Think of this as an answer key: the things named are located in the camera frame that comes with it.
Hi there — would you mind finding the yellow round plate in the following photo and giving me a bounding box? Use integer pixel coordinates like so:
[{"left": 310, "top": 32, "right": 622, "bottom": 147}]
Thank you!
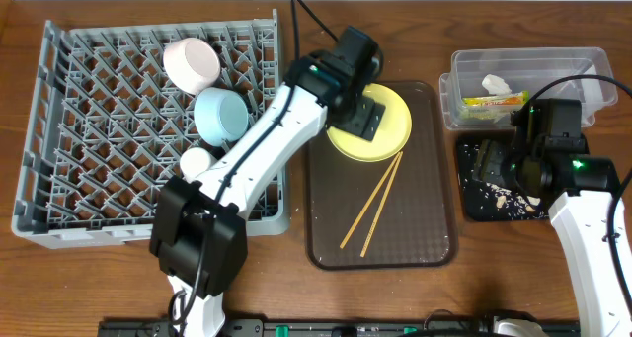
[{"left": 327, "top": 84, "right": 412, "bottom": 162}]

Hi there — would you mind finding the wooden chopstick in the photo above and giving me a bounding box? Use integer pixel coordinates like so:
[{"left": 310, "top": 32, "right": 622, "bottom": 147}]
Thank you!
[
  {"left": 339, "top": 151, "right": 402, "bottom": 249},
  {"left": 360, "top": 151, "right": 404, "bottom": 258}
]

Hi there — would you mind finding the green orange snack wrapper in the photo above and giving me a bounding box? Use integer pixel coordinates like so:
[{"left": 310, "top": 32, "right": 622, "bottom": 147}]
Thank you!
[{"left": 462, "top": 91, "right": 529, "bottom": 121}]

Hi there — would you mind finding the white tissue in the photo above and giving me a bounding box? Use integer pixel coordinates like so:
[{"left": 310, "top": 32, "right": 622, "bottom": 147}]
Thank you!
[{"left": 481, "top": 74, "right": 512, "bottom": 95}]

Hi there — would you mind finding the light blue bowl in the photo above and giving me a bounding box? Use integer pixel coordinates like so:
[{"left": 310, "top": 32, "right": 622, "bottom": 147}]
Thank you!
[{"left": 194, "top": 87, "right": 249, "bottom": 146}]

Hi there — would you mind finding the white paper cup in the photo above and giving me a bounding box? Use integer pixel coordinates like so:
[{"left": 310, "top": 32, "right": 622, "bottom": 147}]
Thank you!
[{"left": 179, "top": 147, "right": 217, "bottom": 183}]

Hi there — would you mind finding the pink white small bowl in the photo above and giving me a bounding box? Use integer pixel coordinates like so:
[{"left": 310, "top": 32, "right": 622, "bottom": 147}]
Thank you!
[{"left": 163, "top": 38, "right": 221, "bottom": 95}]

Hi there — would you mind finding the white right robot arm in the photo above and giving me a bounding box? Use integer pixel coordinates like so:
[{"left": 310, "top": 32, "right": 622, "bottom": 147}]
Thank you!
[{"left": 472, "top": 137, "right": 631, "bottom": 336}]

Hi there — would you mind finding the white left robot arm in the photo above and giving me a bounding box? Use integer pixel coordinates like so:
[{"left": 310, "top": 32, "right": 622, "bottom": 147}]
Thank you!
[{"left": 149, "top": 50, "right": 385, "bottom": 336}]

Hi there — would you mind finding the black rectangular waste tray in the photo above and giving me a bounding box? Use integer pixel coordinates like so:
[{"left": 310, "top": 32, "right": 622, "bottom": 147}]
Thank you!
[{"left": 455, "top": 131, "right": 555, "bottom": 222}]

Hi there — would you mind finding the clear plastic waste bin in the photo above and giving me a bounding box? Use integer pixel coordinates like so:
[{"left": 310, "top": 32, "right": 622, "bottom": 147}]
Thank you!
[{"left": 439, "top": 47, "right": 618, "bottom": 130}]

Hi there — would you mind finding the grey plastic dishwasher rack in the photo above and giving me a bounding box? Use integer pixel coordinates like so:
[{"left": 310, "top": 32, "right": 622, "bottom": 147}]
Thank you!
[{"left": 11, "top": 17, "right": 281, "bottom": 249}]

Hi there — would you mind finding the pile of white rice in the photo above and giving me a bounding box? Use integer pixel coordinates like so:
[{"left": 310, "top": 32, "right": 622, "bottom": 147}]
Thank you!
[{"left": 461, "top": 141, "right": 544, "bottom": 214}]

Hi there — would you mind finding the brown plastic serving tray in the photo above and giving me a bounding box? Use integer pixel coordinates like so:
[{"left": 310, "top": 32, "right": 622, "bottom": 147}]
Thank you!
[{"left": 306, "top": 82, "right": 457, "bottom": 271}]

